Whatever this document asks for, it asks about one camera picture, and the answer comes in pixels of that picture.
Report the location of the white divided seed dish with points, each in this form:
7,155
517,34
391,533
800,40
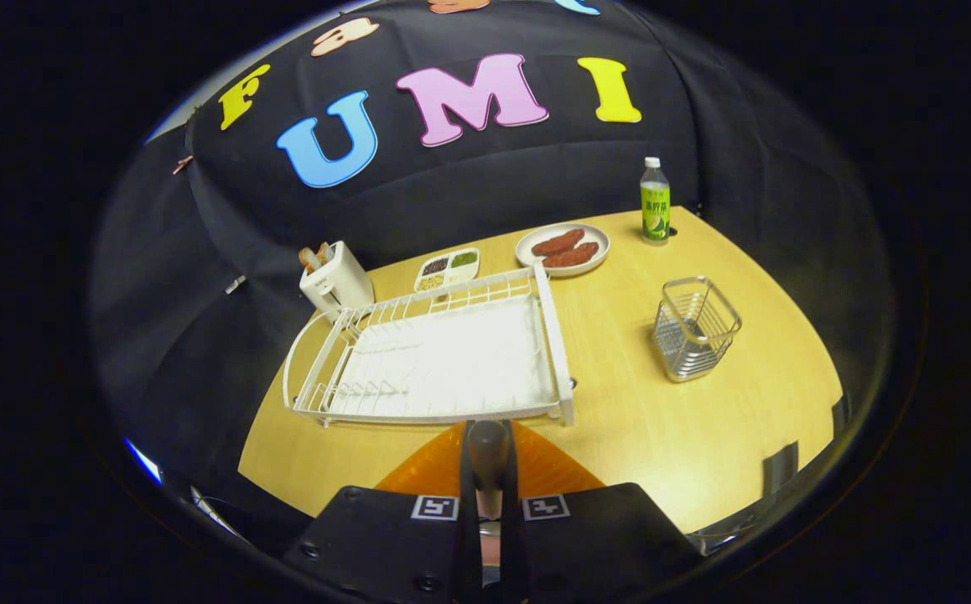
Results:
460,273

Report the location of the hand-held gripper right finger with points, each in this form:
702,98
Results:
515,554

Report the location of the small white tag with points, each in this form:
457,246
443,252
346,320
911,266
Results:
236,284

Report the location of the white plate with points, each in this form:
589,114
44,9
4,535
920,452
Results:
599,239

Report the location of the black bracket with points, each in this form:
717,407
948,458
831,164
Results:
779,468
839,417

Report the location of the brown meat patty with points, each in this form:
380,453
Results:
571,255
558,242

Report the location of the green label drink bottle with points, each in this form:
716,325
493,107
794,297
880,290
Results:
655,210

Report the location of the toasted bread slice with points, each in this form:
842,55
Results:
310,259
326,252

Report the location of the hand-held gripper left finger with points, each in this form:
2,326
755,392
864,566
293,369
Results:
469,549

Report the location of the pink clip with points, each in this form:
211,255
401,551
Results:
183,164

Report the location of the black backdrop cloth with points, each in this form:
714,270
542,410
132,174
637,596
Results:
494,184

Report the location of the white toaster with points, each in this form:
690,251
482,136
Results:
343,281

